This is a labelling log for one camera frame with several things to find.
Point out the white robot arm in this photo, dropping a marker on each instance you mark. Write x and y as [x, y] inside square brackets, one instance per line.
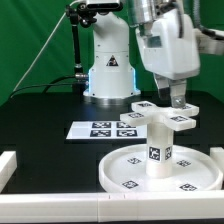
[110, 76]

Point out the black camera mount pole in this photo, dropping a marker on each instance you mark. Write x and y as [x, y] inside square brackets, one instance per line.
[80, 15]

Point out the white cross-shaped table base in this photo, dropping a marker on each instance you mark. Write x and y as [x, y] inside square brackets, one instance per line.
[145, 112]

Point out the white U-shaped border fence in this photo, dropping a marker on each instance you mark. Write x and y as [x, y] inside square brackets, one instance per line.
[104, 207]

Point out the white round table top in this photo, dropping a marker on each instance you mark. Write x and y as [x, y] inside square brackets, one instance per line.
[181, 169]

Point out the white marker plate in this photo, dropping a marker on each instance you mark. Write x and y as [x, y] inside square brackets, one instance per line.
[112, 130]

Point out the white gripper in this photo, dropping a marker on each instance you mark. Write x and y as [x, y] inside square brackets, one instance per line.
[167, 55]

